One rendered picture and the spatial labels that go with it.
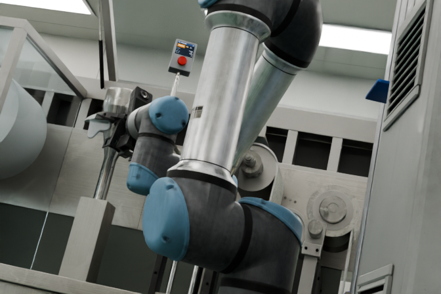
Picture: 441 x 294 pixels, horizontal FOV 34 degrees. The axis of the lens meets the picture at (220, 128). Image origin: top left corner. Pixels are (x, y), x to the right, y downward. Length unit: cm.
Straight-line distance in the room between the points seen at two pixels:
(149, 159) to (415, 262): 82
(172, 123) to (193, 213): 34
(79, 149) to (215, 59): 148
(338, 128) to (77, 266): 97
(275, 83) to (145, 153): 28
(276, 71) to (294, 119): 118
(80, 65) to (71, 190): 295
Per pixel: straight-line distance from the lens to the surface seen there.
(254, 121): 137
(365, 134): 249
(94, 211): 226
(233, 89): 118
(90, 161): 260
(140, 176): 139
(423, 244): 66
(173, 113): 140
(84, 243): 225
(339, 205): 206
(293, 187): 244
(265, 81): 135
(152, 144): 140
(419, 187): 68
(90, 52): 550
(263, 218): 117
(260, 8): 123
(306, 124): 251
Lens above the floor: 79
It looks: 17 degrees up
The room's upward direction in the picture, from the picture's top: 13 degrees clockwise
